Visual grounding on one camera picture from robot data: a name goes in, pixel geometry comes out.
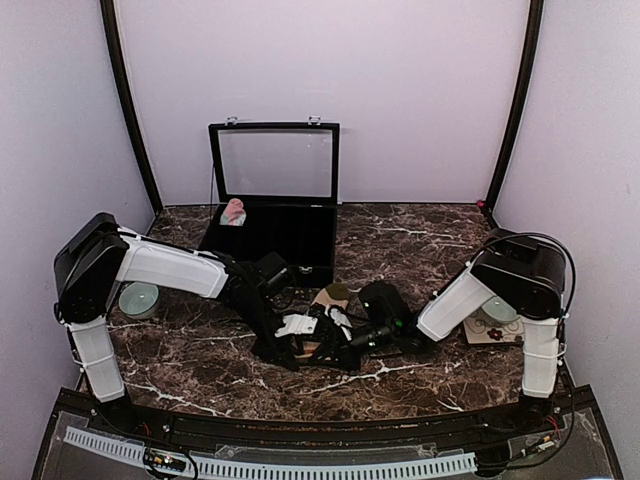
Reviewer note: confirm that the black front rail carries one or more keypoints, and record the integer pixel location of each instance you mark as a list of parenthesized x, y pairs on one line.
[(481, 428)]

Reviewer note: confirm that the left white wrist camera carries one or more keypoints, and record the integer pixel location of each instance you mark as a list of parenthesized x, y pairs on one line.
[(296, 324)]

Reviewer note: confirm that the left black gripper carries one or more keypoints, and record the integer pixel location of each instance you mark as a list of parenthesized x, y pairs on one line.
[(273, 351)]

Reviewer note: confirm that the right black frame post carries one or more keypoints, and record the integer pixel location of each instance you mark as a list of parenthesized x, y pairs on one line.
[(520, 93)]

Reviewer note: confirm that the white slotted cable duct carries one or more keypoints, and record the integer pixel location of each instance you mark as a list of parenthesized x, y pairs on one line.
[(236, 462)]

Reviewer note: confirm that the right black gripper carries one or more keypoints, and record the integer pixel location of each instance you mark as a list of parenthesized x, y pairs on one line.
[(345, 357)]

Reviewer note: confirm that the striped beige sock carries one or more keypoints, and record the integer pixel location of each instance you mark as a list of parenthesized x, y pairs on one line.
[(336, 294)]

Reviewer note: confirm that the right circuit board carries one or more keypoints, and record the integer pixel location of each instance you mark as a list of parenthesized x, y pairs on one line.
[(540, 445)]

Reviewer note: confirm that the floral square coaster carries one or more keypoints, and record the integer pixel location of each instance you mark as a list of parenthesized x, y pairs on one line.
[(481, 329)]

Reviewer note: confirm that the left green circuit board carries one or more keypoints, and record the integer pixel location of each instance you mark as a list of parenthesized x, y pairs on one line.
[(163, 461)]

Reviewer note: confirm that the pink patterned sock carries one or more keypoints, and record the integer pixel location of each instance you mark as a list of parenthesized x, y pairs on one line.
[(233, 214)]

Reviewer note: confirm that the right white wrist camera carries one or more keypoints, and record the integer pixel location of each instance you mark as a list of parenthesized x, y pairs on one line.
[(338, 316)]

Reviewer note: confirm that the left black frame post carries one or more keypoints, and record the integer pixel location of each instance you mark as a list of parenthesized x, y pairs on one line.
[(126, 100)]

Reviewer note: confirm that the black frame post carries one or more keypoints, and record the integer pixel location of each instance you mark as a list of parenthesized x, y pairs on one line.
[(126, 100), (520, 93)]

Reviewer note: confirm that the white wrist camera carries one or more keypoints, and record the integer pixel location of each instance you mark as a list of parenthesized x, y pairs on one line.
[(338, 316), (296, 324)]

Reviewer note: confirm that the black display case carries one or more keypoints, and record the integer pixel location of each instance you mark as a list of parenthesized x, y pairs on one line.
[(287, 176)]

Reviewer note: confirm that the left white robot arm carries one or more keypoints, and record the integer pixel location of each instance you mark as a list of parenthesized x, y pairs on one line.
[(102, 255)]

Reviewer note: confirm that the pale green ceramic bowl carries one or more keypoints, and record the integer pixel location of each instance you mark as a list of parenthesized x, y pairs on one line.
[(139, 300)]

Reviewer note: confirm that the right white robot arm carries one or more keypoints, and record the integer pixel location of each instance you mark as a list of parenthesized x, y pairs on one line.
[(532, 273)]

